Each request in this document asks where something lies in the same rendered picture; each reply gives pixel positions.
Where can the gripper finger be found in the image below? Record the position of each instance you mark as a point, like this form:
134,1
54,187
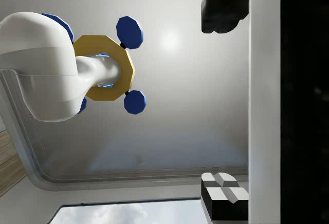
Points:
223,208
223,10

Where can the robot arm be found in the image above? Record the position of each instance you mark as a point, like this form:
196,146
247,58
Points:
38,62

